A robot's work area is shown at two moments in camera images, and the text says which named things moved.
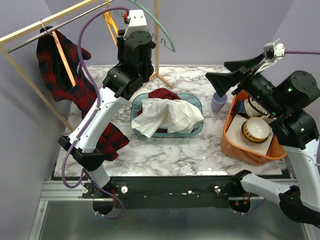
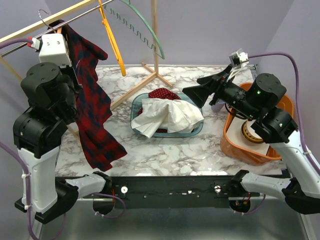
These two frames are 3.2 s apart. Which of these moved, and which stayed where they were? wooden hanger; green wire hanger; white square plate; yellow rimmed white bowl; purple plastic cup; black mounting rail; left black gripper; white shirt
Moved: wooden hanger; left black gripper; green wire hanger
Stayed: purple plastic cup; white shirt; black mounting rail; white square plate; yellow rimmed white bowl
